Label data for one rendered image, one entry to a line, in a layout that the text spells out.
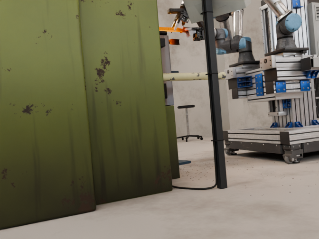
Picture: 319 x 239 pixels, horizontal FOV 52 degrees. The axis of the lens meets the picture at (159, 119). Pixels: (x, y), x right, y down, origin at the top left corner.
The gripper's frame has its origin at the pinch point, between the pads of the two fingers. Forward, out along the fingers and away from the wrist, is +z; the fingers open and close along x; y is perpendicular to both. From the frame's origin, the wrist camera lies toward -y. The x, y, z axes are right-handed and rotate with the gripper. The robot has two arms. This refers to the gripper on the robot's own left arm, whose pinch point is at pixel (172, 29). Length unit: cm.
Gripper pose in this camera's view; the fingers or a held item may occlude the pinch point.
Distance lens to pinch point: 238.2
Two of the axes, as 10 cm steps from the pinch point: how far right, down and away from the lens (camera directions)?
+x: -4.2, 0.3, 9.1
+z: -3.7, 9.1, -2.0
